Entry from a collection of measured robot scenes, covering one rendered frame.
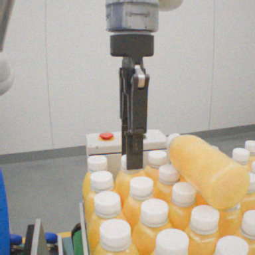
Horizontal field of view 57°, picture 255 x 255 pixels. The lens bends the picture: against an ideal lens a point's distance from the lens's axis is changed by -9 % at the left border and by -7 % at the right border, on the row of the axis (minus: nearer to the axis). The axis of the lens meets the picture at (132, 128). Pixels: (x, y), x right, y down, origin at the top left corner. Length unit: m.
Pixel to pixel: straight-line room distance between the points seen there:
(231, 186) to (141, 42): 0.25
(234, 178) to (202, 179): 0.04
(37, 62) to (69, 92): 0.53
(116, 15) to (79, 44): 2.68
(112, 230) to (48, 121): 2.87
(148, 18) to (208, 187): 0.26
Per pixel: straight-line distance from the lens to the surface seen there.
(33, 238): 0.41
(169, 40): 3.45
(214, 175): 0.34
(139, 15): 0.41
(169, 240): 0.31
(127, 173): 0.48
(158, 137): 0.64
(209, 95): 3.87
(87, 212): 0.46
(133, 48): 0.40
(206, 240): 0.36
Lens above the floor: 1.31
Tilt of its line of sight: 17 degrees down
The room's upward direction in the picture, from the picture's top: straight up
